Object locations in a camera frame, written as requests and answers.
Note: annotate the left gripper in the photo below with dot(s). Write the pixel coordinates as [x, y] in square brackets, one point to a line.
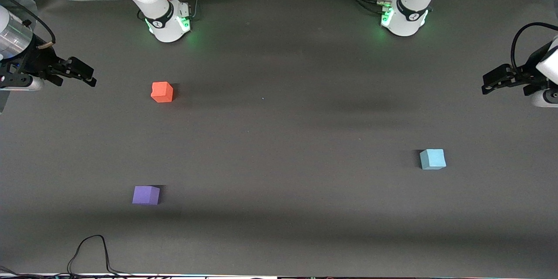
[529, 69]

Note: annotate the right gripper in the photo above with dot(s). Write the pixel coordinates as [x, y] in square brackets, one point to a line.
[38, 62]

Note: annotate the light blue foam block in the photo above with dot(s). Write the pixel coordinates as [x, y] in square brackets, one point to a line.
[432, 159]

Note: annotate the orange foam block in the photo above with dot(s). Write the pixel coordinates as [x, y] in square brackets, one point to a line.
[162, 92]

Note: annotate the purple foam block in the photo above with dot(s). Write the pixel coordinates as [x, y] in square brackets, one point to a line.
[145, 195]

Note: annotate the dark grey table mat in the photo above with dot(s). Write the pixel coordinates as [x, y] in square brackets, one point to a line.
[305, 161]

